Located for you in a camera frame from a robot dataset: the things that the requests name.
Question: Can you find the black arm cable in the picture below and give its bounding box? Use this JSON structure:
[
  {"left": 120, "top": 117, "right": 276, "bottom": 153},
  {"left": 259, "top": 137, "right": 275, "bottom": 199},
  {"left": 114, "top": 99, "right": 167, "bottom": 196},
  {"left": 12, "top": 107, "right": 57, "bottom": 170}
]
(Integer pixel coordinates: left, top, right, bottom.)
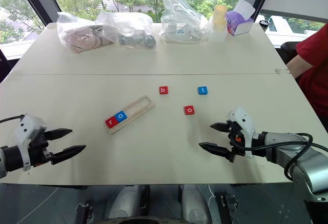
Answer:
[
  {"left": 0, "top": 115, "right": 25, "bottom": 124},
  {"left": 228, "top": 132, "right": 328, "bottom": 181}
]

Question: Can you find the silver robot right leg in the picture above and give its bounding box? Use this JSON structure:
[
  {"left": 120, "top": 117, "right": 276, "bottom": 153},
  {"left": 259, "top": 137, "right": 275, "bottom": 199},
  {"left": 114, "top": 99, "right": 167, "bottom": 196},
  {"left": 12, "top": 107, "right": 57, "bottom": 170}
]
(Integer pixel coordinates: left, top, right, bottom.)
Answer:
[{"left": 178, "top": 184, "right": 213, "bottom": 224}]

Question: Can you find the person in red shirt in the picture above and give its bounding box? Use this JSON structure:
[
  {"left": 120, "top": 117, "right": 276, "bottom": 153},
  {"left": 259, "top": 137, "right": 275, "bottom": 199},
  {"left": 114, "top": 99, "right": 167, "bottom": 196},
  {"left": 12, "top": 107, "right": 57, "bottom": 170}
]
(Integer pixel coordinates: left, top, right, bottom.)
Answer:
[{"left": 285, "top": 23, "right": 328, "bottom": 119}]

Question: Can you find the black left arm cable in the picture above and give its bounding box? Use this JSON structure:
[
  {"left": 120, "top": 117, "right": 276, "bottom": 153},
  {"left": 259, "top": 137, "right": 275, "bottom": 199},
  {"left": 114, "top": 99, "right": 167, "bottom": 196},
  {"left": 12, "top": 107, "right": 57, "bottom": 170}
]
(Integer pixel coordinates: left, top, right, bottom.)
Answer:
[{"left": 0, "top": 115, "right": 25, "bottom": 124}]

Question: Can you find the wooden letter tray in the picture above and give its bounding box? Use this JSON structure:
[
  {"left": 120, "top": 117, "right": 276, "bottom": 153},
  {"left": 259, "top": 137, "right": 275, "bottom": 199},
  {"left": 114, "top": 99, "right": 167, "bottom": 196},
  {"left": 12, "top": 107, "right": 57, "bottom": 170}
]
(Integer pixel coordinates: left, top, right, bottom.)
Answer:
[{"left": 104, "top": 95, "right": 156, "bottom": 134}]

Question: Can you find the plastic bag with grey tool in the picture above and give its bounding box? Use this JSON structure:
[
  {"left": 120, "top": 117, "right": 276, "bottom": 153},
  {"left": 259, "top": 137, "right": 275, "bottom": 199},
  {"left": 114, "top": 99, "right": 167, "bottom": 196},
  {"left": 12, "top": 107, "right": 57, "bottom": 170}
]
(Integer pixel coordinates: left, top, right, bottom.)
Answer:
[{"left": 95, "top": 10, "right": 157, "bottom": 49}]

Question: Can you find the red letter tile r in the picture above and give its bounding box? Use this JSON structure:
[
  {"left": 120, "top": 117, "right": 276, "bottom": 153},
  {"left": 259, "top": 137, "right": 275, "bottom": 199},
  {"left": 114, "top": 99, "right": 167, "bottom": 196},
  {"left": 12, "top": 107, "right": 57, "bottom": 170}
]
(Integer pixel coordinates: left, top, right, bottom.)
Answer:
[{"left": 105, "top": 117, "right": 119, "bottom": 129}]

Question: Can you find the plastic bag with white parts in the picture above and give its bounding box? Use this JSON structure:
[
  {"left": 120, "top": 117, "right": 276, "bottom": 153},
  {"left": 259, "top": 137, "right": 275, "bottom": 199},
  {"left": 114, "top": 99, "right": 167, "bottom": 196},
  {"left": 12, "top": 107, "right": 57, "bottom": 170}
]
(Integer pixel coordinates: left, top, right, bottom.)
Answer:
[{"left": 159, "top": 0, "right": 211, "bottom": 45}]

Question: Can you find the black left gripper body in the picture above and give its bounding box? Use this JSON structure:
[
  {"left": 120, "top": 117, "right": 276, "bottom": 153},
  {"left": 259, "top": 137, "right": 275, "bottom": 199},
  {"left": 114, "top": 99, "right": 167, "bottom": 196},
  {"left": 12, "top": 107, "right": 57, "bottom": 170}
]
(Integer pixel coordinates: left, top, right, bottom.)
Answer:
[{"left": 28, "top": 129, "right": 54, "bottom": 167}]

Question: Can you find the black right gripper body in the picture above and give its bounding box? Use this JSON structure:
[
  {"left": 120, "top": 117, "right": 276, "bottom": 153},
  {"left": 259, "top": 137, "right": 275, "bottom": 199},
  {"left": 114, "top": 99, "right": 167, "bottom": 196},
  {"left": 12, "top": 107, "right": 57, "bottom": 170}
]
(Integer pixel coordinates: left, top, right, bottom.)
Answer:
[{"left": 225, "top": 120, "right": 247, "bottom": 164}]

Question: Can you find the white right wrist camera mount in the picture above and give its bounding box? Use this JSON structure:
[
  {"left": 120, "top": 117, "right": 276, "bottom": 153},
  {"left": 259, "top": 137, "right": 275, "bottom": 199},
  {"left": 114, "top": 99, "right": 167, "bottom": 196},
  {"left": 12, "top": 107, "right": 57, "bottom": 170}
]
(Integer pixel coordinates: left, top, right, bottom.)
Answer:
[{"left": 225, "top": 106, "right": 256, "bottom": 159}]

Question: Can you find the plastic bag with pink items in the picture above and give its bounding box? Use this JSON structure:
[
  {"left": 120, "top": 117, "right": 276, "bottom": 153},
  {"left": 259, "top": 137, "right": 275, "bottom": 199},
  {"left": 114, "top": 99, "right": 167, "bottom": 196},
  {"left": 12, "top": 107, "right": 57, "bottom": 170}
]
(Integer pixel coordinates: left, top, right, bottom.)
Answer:
[{"left": 56, "top": 11, "right": 115, "bottom": 54}]

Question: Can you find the silver robot leg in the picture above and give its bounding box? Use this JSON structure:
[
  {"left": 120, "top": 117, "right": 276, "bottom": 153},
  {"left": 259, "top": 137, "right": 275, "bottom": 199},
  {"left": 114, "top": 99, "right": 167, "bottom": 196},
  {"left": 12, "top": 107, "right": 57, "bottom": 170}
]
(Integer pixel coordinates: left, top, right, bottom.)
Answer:
[
  {"left": 104, "top": 185, "right": 150, "bottom": 222},
  {"left": 178, "top": 184, "right": 213, "bottom": 224}
]

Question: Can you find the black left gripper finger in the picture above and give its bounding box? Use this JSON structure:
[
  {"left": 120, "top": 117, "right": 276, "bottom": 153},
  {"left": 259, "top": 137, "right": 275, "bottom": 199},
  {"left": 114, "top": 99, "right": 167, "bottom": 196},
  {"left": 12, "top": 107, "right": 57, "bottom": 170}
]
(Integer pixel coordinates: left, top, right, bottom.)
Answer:
[
  {"left": 45, "top": 128, "right": 73, "bottom": 141},
  {"left": 49, "top": 145, "right": 87, "bottom": 165}
]

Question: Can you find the silver robot left leg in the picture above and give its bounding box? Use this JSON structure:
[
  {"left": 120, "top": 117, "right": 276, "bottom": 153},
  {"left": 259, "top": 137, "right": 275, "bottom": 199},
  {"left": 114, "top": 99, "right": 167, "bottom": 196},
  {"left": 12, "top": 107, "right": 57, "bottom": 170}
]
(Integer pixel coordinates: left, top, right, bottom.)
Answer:
[{"left": 104, "top": 185, "right": 150, "bottom": 222}]

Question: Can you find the blue letter tile o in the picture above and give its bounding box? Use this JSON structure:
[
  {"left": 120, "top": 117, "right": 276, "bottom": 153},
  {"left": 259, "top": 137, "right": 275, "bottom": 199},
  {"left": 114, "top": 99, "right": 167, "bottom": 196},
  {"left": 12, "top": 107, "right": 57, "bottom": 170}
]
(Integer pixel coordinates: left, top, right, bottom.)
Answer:
[{"left": 114, "top": 110, "right": 128, "bottom": 123}]

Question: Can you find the yellow plastic cup stack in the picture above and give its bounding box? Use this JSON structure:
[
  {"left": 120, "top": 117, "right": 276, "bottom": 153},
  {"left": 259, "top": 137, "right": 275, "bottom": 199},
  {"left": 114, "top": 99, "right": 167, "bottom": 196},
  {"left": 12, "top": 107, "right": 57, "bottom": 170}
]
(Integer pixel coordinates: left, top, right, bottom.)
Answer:
[{"left": 209, "top": 4, "right": 229, "bottom": 43}]

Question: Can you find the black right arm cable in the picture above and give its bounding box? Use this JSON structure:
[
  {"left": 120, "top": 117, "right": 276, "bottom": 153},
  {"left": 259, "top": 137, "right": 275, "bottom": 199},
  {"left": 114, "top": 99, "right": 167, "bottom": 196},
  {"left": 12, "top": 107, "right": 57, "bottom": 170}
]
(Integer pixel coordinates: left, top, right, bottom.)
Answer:
[{"left": 228, "top": 132, "right": 328, "bottom": 181}]

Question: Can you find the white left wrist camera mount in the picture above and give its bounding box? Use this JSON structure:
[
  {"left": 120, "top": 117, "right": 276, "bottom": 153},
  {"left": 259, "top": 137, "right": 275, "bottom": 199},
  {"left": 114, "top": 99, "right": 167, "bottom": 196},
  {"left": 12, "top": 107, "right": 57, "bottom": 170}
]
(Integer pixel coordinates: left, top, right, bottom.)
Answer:
[{"left": 14, "top": 113, "right": 48, "bottom": 171}]

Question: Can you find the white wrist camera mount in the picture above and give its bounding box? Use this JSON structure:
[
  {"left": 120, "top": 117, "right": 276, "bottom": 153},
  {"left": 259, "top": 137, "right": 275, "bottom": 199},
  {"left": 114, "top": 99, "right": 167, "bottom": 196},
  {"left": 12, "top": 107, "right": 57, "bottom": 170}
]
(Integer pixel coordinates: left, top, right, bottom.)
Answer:
[
  {"left": 14, "top": 113, "right": 48, "bottom": 171},
  {"left": 225, "top": 106, "right": 256, "bottom": 159}
]

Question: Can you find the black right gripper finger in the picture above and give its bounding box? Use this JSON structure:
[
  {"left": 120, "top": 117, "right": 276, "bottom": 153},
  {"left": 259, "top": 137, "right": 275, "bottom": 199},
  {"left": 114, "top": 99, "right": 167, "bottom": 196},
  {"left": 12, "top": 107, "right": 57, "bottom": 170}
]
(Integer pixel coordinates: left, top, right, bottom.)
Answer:
[
  {"left": 210, "top": 122, "right": 231, "bottom": 134},
  {"left": 198, "top": 142, "right": 234, "bottom": 161}
]

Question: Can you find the black chair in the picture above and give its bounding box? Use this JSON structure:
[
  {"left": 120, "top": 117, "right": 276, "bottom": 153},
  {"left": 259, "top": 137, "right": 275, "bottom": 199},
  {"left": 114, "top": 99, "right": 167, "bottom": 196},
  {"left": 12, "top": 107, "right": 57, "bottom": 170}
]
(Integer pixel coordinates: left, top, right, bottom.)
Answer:
[{"left": 280, "top": 41, "right": 303, "bottom": 68}]

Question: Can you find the purple tissue box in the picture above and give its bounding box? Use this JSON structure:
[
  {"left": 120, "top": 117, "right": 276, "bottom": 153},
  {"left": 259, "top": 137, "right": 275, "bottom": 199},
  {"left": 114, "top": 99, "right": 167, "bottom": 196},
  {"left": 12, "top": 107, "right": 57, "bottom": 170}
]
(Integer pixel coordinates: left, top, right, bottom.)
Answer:
[{"left": 225, "top": 0, "right": 256, "bottom": 36}]

